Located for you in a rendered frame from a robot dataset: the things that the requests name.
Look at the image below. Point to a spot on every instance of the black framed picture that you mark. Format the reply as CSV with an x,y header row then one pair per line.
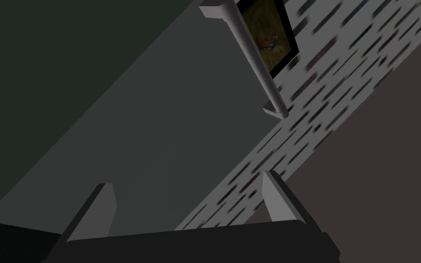
x,y
269,36

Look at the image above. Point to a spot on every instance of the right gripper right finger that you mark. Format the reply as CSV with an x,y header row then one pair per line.
x,y
281,204

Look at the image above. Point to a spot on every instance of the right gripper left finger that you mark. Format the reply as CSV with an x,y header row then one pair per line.
x,y
95,215

